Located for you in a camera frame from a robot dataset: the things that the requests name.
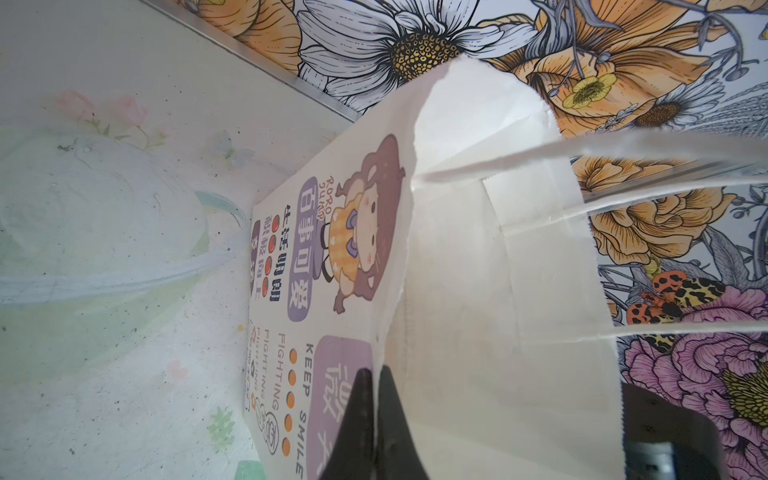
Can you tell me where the white patterned paper bag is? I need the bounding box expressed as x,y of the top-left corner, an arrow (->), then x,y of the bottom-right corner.
245,56 -> 767,479

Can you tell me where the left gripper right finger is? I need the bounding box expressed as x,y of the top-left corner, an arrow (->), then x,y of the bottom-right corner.
376,366 -> 429,480

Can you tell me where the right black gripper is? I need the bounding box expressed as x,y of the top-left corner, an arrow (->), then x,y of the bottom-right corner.
622,384 -> 723,480

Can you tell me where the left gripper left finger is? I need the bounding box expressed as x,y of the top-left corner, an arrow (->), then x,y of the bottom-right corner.
320,368 -> 375,480

